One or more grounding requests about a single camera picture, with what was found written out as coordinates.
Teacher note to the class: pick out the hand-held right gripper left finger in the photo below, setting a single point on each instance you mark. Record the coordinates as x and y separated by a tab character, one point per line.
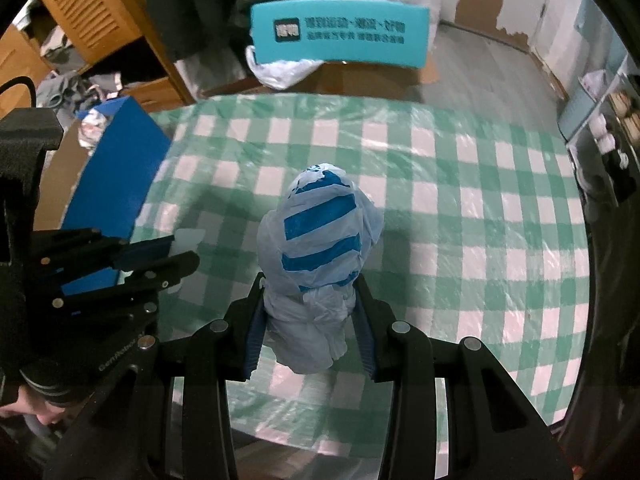
252	340

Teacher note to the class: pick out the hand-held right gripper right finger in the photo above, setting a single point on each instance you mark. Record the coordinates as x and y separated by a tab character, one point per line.
365	340

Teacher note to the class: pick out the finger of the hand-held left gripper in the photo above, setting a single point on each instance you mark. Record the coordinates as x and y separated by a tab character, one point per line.
170	265
145	252

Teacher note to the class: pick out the blue cardboard box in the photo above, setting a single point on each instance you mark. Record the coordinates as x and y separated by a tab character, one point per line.
125	170

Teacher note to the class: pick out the white blue-striped cloth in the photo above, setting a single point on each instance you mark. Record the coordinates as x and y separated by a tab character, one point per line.
320	240

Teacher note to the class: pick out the person's left hand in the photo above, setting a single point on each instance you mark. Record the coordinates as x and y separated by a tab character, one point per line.
30	406

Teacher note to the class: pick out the white crumpled cloth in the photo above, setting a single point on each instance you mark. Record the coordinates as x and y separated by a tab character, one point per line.
94	127

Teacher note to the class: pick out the grey clothes pile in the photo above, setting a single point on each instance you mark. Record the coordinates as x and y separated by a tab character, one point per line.
70	87

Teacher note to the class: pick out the green white checked tablecloth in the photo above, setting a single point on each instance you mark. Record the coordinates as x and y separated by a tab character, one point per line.
450	210

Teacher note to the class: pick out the wooden cabinet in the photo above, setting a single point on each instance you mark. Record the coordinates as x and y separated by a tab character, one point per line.
95	15

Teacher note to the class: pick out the white plastic bag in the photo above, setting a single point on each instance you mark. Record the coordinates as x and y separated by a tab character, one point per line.
285	72

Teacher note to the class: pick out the black hanging jacket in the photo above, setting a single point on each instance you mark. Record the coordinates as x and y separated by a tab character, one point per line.
190	10

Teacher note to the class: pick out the teal printed box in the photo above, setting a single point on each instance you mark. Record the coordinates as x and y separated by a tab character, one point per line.
340	30

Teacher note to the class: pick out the grey shoe rack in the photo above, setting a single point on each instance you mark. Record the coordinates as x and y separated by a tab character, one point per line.
615	150

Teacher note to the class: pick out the light blue bin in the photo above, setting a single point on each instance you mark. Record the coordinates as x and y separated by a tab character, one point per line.
580	110

